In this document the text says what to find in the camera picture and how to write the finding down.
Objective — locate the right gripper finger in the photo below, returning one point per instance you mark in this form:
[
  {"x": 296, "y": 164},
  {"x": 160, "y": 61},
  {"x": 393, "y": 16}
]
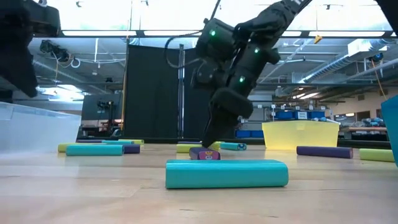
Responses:
[
  {"x": 216, "y": 127},
  {"x": 231, "y": 124}
]

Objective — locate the teal foam block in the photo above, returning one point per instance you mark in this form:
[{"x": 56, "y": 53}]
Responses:
[
  {"x": 93, "y": 150},
  {"x": 231, "y": 146},
  {"x": 118, "y": 142},
  {"x": 227, "y": 174}
]

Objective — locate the purple block with pink face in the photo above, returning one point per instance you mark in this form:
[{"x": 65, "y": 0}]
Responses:
[{"x": 205, "y": 154}]

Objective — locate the purple foam block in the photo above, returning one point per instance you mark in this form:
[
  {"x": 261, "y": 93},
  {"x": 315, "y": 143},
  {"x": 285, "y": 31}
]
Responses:
[
  {"x": 88, "y": 141},
  {"x": 325, "y": 152},
  {"x": 132, "y": 149}
]

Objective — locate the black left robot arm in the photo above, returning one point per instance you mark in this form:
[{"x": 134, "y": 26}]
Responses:
[{"x": 18, "y": 18}]

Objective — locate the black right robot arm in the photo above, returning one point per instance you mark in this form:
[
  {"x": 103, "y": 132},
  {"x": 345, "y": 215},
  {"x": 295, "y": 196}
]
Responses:
[{"x": 273, "y": 18}]

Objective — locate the blue storage crate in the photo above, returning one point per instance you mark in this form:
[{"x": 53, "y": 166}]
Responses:
[
  {"x": 257, "y": 134},
  {"x": 243, "y": 134}
]

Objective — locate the yellow plastic bin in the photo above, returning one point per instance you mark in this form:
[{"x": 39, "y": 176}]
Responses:
[{"x": 300, "y": 135}]

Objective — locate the blue storage bin white label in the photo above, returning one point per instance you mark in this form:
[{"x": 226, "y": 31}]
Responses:
[{"x": 302, "y": 115}]

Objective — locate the black folding room divider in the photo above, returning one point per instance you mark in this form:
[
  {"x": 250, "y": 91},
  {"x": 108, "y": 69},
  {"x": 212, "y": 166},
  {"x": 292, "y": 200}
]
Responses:
[{"x": 152, "y": 93}]

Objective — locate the yellow hanging tag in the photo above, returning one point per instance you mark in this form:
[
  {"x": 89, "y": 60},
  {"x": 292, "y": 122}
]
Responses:
[{"x": 317, "y": 39}]

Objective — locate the black tripod device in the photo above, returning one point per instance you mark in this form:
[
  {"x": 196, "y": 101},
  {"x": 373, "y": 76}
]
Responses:
[{"x": 104, "y": 105}]

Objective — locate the wooden workbench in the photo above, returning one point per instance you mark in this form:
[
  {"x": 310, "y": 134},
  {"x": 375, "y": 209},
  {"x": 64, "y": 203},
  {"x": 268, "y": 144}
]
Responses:
[{"x": 363, "y": 128}]

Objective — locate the blue plastic bin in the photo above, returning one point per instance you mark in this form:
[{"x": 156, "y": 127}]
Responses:
[{"x": 391, "y": 130}]

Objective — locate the clear plastic bin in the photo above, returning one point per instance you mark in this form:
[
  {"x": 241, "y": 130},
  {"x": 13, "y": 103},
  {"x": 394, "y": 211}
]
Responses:
[{"x": 37, "y": 130}]

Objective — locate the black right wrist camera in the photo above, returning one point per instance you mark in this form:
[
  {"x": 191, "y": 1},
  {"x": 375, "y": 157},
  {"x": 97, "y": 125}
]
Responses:
[{"x": 206, "y": 76}]

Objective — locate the silver ventilation duct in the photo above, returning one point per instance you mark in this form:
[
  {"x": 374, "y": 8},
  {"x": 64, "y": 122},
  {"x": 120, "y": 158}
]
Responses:
[{"x": 329, "y": 67}]

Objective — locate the white rectangular duct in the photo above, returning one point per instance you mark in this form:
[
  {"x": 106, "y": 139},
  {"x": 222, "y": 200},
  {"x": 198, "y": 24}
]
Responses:
[{"x": 363, "y": 46}]

